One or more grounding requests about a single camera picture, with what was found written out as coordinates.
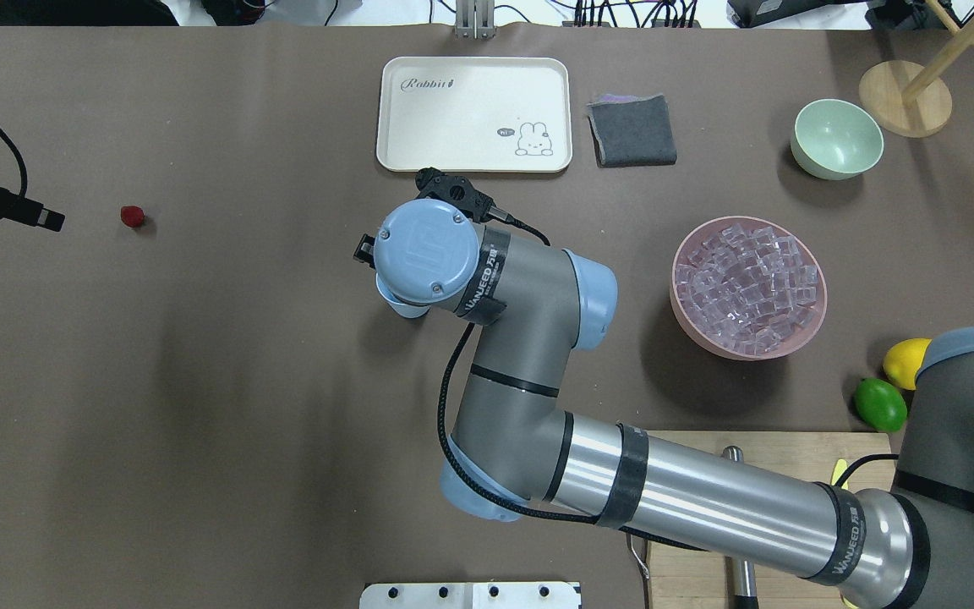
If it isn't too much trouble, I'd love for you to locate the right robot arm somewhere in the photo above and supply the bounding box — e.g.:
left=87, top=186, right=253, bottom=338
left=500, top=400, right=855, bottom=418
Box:
left=518, top=197, right=974, bottom=431

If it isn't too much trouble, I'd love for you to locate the blue plastic cup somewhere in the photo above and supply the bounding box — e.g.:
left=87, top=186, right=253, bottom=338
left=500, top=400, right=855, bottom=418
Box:
left=375, top=274, right=430, bottom=319

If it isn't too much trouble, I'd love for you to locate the pink bowl of ice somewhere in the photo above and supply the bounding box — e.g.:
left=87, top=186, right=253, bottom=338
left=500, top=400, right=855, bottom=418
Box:
left=670, top=217, right=828, bottom=361

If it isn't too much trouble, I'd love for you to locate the red strawberry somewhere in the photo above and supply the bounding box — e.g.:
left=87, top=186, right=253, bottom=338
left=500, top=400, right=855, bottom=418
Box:
left=120, top=206, right=146, bottom=228

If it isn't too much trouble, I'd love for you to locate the cream rabbit tray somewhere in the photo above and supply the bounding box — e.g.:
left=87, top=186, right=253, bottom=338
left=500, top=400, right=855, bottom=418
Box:
left=375, top=57, right=573, bottom=173

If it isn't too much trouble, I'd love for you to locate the grey folded cloth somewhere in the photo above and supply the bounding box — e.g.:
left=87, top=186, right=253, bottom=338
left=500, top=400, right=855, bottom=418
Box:
left=587, top=93, right=679, bottom=168

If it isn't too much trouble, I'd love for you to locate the wooden cutting board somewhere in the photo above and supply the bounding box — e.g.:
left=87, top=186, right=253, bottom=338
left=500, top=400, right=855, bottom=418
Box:
left=644, top=431, right=890, bottom=608

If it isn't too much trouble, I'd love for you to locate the green bowl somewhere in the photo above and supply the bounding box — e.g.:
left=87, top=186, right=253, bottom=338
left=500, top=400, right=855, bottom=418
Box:
left=790, top=99, right=884, bottom=181

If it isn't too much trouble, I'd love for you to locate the metal rod with black tip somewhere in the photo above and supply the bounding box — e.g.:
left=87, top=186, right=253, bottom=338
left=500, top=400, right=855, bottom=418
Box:
left=722, top=446, right=759, bottom=609

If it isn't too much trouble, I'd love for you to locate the yellow plastic knife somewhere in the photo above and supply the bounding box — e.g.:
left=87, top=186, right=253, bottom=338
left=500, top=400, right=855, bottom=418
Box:
left=830, top=458, right=849, bottom=490

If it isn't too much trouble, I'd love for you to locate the green lime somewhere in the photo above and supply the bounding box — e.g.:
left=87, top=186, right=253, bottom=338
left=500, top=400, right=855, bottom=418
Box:
left=851, top=377, right=908, bottom=432

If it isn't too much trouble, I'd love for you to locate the yellow lemon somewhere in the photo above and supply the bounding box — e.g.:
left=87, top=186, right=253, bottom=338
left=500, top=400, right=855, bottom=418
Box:
left=882, top=337, right=933, bottom=391

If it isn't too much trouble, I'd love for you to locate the wooden glass rack stand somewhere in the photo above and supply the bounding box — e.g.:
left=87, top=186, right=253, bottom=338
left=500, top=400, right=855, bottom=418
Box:
left=859, top=1, right=974, bottom=138

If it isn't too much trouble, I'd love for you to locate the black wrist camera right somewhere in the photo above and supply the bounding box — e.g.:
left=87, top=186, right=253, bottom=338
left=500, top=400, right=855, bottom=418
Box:
left=414, top=168, right=494, bottom=223

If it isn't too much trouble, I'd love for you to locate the aluminium frame post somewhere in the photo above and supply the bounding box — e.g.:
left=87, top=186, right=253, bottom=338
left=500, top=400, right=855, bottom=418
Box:
left=452, top=0, right=497, bottom=40

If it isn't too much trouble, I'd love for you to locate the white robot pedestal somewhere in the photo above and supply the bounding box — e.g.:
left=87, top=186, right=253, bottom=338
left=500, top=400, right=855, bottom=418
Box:
left=358, top=581, right=583, bottom=608

